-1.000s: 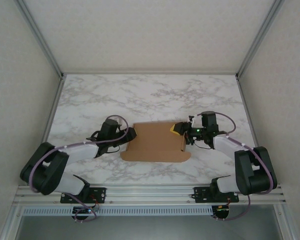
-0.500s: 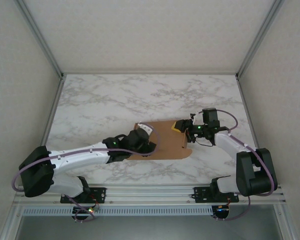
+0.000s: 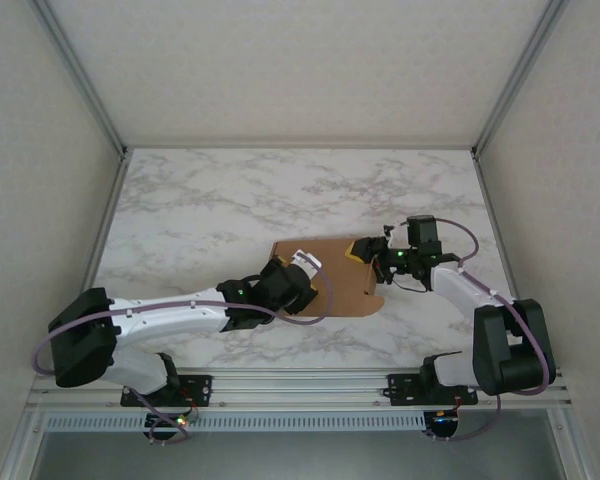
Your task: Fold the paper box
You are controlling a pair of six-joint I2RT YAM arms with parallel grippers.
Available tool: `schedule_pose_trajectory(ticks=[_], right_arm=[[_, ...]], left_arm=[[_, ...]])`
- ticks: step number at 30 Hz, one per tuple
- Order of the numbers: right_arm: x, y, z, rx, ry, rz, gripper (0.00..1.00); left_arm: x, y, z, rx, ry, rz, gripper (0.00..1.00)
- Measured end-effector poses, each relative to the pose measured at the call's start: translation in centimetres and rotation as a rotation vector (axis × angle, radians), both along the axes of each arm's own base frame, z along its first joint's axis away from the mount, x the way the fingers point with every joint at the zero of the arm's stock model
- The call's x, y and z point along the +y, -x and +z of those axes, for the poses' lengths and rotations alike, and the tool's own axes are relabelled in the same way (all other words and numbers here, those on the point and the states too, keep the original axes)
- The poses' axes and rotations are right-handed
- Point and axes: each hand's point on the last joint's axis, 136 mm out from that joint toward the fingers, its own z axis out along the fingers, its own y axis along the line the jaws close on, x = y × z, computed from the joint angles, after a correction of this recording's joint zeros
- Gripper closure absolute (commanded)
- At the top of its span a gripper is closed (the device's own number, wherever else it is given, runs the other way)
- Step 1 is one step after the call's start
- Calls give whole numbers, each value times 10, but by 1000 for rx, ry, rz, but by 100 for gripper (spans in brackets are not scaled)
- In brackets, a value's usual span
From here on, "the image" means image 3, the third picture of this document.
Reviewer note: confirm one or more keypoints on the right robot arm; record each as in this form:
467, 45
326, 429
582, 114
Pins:
510, 350

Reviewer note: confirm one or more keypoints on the aluminium table end rail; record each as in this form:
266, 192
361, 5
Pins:
300, 147

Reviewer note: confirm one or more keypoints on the electronics board with lights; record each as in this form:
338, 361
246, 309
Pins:
167, 422
445, 422

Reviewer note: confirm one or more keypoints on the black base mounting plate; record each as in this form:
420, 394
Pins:
200, 387
405, 387

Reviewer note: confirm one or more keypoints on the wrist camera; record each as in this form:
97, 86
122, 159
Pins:
392, 231
305, 262

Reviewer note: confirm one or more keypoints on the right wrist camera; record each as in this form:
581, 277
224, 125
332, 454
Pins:
392, 231

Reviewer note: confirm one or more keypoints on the aluminium frame post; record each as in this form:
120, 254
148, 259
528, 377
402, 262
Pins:
516, 80
82, 80

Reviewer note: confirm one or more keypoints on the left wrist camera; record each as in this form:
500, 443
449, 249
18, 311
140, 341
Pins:
305, 262

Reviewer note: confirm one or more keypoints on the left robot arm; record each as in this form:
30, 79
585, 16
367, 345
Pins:
170, 320

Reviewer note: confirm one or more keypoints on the wide aluminium base rail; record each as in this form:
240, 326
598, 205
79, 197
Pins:
300, 390

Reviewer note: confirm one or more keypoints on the aluminium table side rail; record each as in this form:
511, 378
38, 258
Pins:
487, 200
97, 250

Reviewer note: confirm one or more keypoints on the brown cardboard box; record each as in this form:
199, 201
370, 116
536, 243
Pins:
340, 290

